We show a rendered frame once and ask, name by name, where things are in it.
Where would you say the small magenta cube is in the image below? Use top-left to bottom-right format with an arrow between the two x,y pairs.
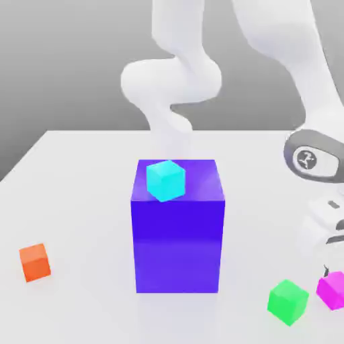
316,270 -> 344,312

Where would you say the small cyan cube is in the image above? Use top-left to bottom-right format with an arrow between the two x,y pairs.
146,159 -> 186,203

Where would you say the small orange cube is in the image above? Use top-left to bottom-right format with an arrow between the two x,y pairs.
18,243 -> 52,284

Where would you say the small green cube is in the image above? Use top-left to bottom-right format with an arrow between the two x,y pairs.
267,279 -> 310,327

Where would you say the large blue box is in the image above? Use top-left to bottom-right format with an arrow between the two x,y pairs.
130,159 -> 226,294

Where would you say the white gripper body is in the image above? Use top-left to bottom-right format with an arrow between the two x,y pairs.
311,231 -> 344,273

